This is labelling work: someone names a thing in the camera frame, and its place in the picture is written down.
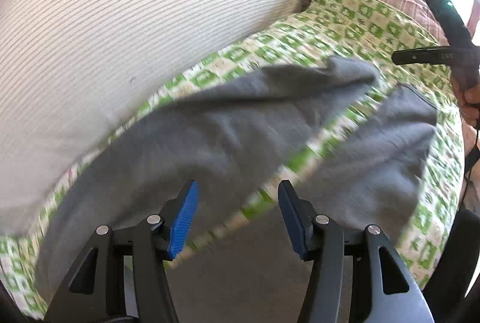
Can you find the green patterned bed sheet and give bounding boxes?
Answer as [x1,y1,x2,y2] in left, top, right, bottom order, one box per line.
[0,0,466,320]

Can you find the person's right hand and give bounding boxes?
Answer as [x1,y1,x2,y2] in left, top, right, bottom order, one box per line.
[450,75,480,129]

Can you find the grey pants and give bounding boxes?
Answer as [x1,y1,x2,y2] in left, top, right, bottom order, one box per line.
[35,56,437,300]

